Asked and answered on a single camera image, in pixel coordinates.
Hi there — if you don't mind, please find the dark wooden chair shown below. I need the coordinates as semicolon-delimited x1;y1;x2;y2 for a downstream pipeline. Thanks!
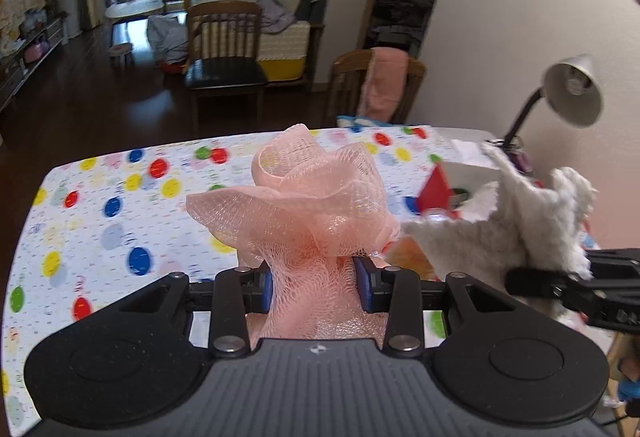
184;0;267;125

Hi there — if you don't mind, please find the pink mesh bath sponge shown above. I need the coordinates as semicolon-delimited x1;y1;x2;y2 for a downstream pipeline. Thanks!
186;124;399;344

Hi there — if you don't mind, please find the red cardboard box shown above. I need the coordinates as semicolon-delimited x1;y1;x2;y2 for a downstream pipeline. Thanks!
416;161;499;217

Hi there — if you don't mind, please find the grey desk lamp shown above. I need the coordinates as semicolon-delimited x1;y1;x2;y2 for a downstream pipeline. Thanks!
500;54;604;151

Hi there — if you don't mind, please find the white coffee table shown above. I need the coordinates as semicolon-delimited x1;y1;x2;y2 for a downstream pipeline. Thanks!
105;0;164;23

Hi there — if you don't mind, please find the pink towel on chair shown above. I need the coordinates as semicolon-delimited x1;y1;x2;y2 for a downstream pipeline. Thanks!
357;47;409;122

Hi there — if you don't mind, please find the sofa with cushions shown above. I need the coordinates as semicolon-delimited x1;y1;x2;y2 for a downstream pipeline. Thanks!
192;0;326;84

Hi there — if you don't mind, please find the white fluffy cloth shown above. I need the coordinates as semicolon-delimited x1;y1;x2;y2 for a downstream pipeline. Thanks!
401;144;597;292

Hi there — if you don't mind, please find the wooden chair with pink towel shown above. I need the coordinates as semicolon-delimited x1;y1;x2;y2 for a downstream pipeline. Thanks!
322;48;426;125

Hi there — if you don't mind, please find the white bag on floor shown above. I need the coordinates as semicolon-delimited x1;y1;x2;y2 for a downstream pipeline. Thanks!
146;15;189;64

